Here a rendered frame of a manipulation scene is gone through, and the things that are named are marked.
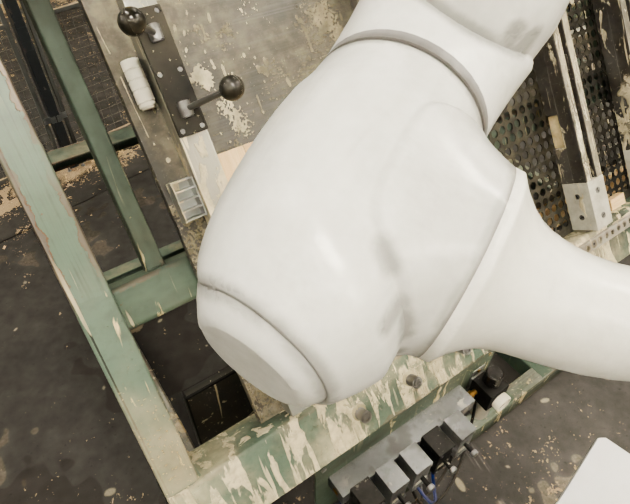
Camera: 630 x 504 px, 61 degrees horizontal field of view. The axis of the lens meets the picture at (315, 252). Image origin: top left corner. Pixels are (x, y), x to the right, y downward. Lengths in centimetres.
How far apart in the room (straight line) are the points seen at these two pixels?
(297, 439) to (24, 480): 132
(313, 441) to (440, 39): 86
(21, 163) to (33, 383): 160
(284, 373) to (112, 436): 194
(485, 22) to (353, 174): 12
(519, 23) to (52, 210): 70
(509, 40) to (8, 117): 70
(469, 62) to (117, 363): 73
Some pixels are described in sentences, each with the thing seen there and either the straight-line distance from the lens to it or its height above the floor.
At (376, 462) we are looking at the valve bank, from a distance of 118.
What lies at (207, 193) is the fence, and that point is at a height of 125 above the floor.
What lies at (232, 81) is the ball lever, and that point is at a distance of 82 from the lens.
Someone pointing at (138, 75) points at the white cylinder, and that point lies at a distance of 92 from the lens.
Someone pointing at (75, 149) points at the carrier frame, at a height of 78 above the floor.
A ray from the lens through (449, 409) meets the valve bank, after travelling 126.
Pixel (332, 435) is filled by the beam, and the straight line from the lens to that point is 107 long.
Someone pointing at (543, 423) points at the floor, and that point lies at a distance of 220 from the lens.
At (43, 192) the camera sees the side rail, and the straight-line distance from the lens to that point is 86.
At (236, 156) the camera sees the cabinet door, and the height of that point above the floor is 127.
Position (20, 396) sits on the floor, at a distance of 237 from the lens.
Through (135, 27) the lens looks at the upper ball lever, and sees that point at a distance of 81.
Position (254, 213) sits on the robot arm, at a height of 167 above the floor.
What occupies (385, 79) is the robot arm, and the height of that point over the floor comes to 170.
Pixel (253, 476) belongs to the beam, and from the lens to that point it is 103.
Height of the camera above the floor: 181
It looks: 45 degrees down
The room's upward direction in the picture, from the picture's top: straight up
